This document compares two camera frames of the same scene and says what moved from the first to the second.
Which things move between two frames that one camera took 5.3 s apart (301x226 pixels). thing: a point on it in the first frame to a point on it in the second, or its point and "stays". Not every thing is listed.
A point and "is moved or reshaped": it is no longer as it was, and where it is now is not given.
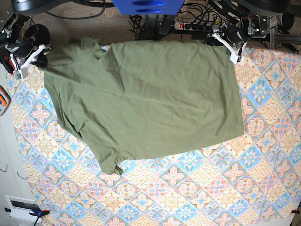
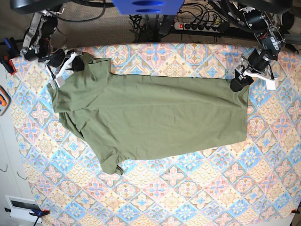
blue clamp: x=37 y=212 stays
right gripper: x=234 y=34 to x=256 y=60
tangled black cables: x=151 y=27 stays
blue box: x=148 y=7 stays
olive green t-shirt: x=133 y=99 is moved or reshaped
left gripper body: x=21 y=50 to x=54 y=59
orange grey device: x=5 y=100 stays
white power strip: x=192 y=26 stays
